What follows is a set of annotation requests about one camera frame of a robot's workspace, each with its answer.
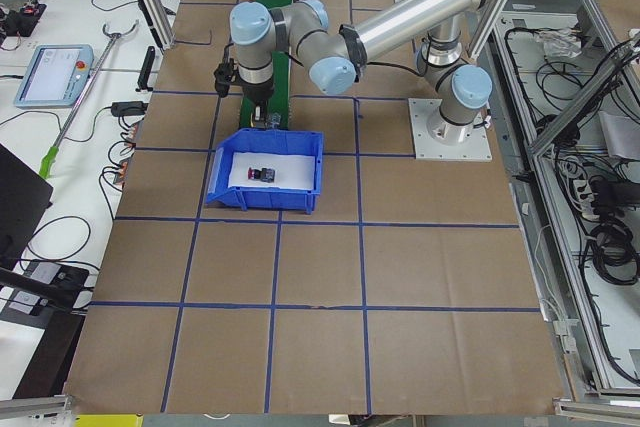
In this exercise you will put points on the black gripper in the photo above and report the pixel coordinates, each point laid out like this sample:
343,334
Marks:
255,93

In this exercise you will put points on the red push button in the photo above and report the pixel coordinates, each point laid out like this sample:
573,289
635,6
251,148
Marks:
264,175

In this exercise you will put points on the left blue plastic bin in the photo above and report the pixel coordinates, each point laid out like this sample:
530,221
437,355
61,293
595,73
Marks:
281,142

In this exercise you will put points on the white foam pad left bin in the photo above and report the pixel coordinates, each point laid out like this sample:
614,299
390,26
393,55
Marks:
292,171

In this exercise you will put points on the black power adapter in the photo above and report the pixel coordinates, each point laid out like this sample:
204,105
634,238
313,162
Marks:
128,108

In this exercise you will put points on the blue teach pendant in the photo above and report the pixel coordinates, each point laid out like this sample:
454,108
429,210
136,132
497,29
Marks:
55,77

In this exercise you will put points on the metal reacher grabber tool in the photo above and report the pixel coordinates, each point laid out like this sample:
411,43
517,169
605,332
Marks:
49,159

